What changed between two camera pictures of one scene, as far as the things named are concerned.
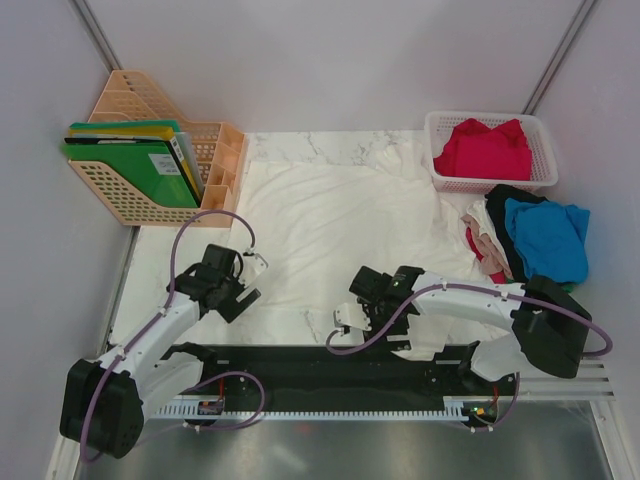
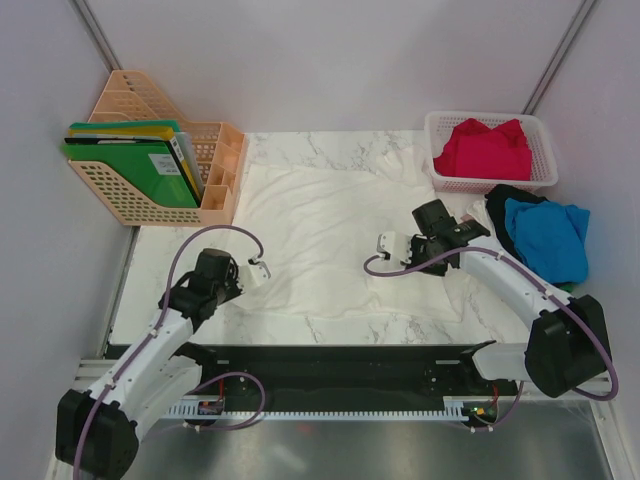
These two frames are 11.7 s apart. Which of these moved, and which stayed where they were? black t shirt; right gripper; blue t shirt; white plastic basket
Moved: right gripper
Stayed: black t shirt; white plastic basket; blue t shirt
